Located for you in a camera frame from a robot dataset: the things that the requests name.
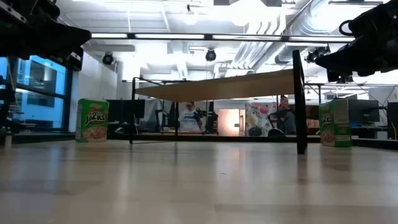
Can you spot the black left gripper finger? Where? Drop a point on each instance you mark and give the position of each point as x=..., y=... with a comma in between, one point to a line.
x=46, y=40

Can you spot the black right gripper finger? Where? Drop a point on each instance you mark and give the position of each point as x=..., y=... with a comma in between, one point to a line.
x=367, y=57

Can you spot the green Apple Jacks cereal box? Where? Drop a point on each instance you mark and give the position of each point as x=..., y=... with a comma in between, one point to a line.
x=335, y=124
x=92, y=119

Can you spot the black background robot arm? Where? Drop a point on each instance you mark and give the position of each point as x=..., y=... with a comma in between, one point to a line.
x=211, y=121

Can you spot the wooden shelf with black legs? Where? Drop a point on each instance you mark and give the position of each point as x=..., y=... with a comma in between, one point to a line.
x=217, y=88

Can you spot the black computer monitor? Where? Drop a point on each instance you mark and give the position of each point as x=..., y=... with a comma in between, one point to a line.
x=363, y=110
x=124, y=110
x=393, y=119

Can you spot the blue storage bin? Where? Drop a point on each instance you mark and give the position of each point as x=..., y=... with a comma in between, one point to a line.
x=354, y=124

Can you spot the black framed glass window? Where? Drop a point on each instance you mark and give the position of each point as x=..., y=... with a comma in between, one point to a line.
x=40, y=109

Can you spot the person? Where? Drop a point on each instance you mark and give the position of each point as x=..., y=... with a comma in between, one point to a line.
x=287, y=121
x=188, y=123

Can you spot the small white cylinder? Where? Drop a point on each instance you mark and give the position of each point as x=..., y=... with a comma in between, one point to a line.
x=8, y=141

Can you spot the colourful printed poster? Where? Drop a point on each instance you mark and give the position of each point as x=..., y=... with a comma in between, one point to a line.
x=258, y=118

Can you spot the black overhead light bar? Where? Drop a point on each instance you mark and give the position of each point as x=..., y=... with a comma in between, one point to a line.
x=208, y=37

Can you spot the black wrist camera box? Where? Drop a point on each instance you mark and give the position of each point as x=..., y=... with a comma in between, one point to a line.
x=339, y=76
x=74, y=59

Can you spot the silver ceiling air duct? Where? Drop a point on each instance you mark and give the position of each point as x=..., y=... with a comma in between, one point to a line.
x=298, y=28

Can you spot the black aluminium table frame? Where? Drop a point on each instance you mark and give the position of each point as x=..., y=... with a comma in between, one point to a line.
x=217, y=138

